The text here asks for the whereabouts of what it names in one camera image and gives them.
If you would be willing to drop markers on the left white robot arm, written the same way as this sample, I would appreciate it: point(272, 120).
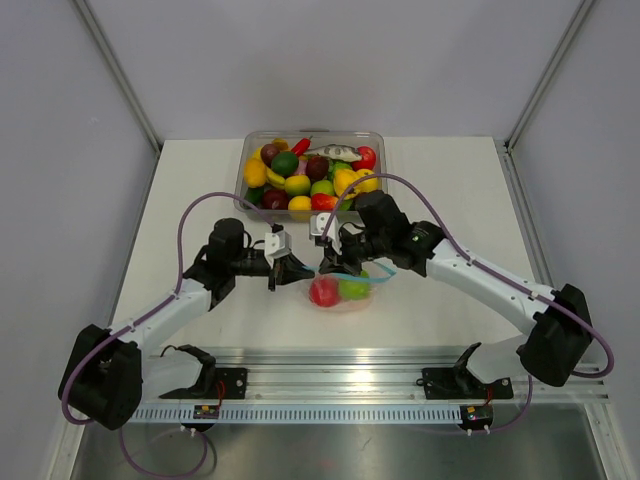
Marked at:
point(103, 379)

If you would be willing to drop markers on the red tomato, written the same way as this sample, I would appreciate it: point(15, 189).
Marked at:
point(368, 159)

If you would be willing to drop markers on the green cucumber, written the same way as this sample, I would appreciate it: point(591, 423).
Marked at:
point(254, 195)

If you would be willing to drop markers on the aluminium mounting rail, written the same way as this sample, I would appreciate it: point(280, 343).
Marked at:
point(335, 376)

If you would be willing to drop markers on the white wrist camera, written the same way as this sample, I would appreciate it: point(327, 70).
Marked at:
point(324, 232)
point(277, 243)

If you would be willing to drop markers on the aluminium frame post right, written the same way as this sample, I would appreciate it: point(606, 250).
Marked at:
point(559, 54)

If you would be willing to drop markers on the yellow bell pepper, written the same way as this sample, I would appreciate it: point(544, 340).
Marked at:
point(343, 179)

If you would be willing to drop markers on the yellow lemon left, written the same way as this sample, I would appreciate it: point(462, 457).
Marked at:
point(255, 173)

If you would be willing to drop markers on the dark maroon fruit front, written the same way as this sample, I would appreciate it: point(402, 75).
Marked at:
point(275, 199)

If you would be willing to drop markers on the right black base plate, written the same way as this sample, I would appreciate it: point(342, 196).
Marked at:
point(447, 383)

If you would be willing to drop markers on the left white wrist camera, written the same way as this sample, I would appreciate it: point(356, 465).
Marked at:
point(277, 243)

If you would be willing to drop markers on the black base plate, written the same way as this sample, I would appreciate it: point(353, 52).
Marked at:
point(212, 383)
point(447, 383)

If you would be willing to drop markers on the aluminium frame post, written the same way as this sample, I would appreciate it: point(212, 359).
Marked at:
point(88, 17)
point(559, 54)

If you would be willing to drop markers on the dark purple plum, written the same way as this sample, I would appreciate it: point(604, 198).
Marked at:
point(317, 168)

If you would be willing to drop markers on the red chili pepper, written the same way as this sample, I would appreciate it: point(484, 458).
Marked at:
point(301, 146)

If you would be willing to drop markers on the white slotted cable duct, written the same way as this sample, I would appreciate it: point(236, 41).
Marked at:
point(246, 413)

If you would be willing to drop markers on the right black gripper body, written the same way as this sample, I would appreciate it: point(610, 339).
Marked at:
point(363, 246)

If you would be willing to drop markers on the aluminium frame post left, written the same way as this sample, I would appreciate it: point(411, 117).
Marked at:
point(88, 17)

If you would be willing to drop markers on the clear plastic food container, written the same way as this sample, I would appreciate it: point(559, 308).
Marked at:
point(294, 174)

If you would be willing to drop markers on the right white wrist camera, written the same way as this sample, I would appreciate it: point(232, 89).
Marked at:
point(324, 232)

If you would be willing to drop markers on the red apple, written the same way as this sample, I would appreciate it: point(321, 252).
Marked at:
point(324, 292)

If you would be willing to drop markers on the purple passion fruit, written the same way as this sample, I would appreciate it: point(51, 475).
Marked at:
point(268, 152)

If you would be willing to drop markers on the green apple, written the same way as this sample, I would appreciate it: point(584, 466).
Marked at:
point(354, 288)

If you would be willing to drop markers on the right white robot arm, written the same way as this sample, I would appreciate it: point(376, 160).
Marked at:
point(552, 324)

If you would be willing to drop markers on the yellow orange fruit right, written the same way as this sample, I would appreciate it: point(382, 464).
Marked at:
point(369, 183)

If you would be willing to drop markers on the dark green avocado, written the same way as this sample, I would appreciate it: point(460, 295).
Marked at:
point(285, 163)

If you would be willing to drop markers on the red strawberry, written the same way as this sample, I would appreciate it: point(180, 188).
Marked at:
point(323, 202)

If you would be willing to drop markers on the clear zip top bag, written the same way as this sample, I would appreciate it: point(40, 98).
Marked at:
point(379, 273)

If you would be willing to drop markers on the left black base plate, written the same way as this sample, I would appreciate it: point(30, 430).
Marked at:
point(212, 383)

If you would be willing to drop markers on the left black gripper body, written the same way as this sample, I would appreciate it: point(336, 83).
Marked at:
point(246, 264)

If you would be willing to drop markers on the grey toy fish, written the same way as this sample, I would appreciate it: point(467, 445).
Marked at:
point(338, 152)

